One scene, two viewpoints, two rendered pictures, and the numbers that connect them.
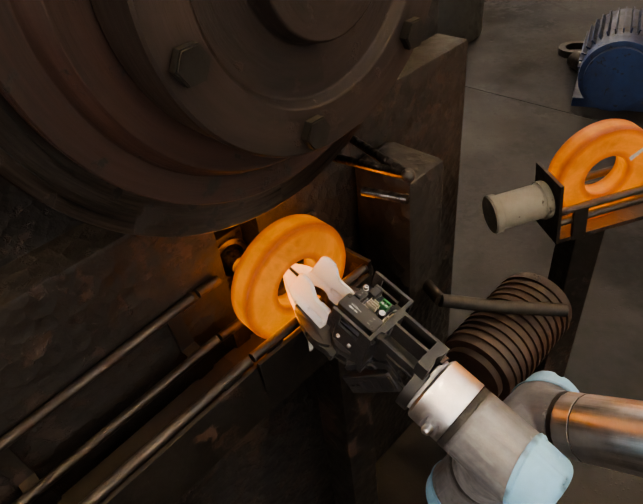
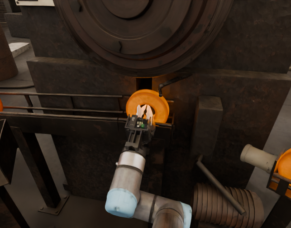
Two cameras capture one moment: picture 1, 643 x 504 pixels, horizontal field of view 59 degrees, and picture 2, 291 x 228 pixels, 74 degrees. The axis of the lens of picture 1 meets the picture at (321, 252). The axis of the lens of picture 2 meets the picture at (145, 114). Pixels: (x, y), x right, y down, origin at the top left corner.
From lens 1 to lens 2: 0.47 m
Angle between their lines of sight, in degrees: 42
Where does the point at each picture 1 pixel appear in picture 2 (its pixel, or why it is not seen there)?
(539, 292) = (248, 202)
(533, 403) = (166, 204)
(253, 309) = (127, 107)
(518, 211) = (253, 157)
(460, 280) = not seen: hidden behind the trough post
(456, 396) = (125, 159)
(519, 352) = (211, 207)
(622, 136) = not seen: outside the picture
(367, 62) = (145, 34)
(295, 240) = (147, 96)
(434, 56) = (264, 77)
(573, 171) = (290, 160)
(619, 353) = not seen: outside the picture
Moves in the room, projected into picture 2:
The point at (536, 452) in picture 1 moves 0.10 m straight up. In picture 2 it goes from (121, 192) to (117, 163)
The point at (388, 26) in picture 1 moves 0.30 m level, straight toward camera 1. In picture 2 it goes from (158, 26) to (1, 40)
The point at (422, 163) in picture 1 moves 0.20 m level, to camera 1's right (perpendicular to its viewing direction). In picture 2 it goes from (213, 106) to (281, 140)
